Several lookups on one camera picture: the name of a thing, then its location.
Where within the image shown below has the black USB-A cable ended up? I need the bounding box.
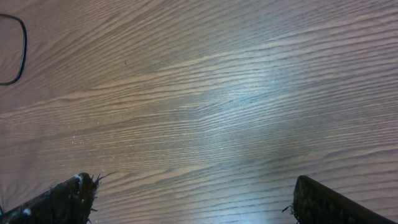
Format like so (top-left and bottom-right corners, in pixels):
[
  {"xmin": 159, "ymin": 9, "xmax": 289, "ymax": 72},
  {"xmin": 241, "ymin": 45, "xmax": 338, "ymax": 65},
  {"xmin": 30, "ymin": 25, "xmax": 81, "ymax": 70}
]
[{"xmin": 0, "ymin": 12, "xmax": 28, "ymax": 86}]

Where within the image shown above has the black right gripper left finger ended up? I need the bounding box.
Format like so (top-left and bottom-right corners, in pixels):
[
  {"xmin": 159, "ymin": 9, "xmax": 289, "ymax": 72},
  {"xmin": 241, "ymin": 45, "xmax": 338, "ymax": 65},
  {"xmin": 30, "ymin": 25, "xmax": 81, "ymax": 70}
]
[{"xmin": 1, "ymin": 173, "xmax": 100, "ymax": 224}]

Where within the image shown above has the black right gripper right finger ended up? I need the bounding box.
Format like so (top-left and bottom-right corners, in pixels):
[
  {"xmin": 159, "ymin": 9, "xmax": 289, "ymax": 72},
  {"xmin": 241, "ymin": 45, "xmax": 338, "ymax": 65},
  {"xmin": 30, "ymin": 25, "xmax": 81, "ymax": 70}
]
[{"xmin": 292, "ymin": 175, "xmax": 397, "ymax": 224}]

